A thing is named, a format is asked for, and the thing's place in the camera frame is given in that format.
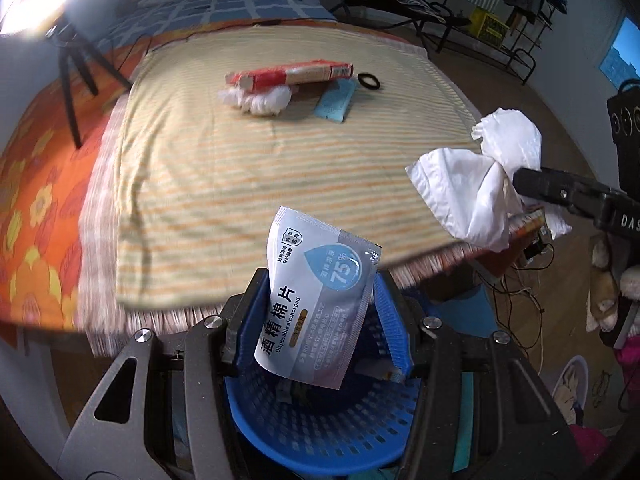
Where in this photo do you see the orange floral bed sheet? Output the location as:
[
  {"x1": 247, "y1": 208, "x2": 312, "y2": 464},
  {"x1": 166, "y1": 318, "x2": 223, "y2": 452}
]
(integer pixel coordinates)
[{"x1": 0, "y1": 19, "x2": 426, "y2": 334}]

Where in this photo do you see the small teal tube packet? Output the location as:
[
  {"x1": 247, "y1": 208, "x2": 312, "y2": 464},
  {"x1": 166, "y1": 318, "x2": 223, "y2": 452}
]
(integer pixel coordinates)
[{"x1": 314, "y1": 79, "x2": 357, "y2": 122}]

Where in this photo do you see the white plastic bag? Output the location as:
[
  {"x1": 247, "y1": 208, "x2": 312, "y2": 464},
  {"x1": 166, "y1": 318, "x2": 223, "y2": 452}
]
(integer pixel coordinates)
[{"x1": 406, "y1": 108, "x2": 572, "y2": 252}]

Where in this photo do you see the black camera tripod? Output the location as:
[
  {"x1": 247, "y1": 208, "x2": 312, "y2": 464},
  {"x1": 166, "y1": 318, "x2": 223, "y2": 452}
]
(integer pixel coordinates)
[{"x1": 43, "y1": 19, "x2": 134, "y2": 150}]

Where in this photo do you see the yellow box on rack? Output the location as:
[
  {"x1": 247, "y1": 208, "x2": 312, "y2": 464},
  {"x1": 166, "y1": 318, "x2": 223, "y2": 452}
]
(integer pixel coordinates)
[{"x1": 468, "y1": 6, "x2": 510, "y2": 49}]

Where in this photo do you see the black metal clothes rack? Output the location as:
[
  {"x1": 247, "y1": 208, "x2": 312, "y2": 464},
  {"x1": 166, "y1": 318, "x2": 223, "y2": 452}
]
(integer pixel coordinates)
[{"x1": 424, "y1": 0, "x2": 571, "y2": 86}]

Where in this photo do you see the blue checkered bed sheet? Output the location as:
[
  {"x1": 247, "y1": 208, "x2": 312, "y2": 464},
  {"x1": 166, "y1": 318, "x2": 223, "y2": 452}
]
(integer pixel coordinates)
[{"x1": 96, "y1": 0, "x2": 335, "y2": 52}]

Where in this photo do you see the red long cardboard box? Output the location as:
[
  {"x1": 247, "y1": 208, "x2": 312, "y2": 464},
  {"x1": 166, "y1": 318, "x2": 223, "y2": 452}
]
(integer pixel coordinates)
[{"x1": 226, "y1": 60, "x2": 354, "y2": 92}]

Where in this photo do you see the black folding chair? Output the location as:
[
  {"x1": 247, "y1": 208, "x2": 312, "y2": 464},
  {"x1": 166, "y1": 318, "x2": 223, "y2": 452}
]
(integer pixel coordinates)
[{"x1": 329, "y1": 0, "x2": 472, "y2": 53}]

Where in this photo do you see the striped yellow green blanket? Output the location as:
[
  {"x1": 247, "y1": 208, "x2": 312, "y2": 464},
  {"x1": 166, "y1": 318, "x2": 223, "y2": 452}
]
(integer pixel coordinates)
[{"x1": 115, "y1": 24, "x2": 492, "y2": 311}]

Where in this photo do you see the blue plastic laundry basket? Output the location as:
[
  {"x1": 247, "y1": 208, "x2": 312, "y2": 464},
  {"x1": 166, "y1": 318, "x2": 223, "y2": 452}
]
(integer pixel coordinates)
[{"x1": 223, "y1": 284, "x2": 426, "y2": 478}]

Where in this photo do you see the alcohol pad wipe packet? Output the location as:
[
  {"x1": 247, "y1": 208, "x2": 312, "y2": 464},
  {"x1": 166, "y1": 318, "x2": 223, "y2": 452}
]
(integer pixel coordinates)
[{"x1": 254, "y1": 207, "x2": 382, "y2": 390}]

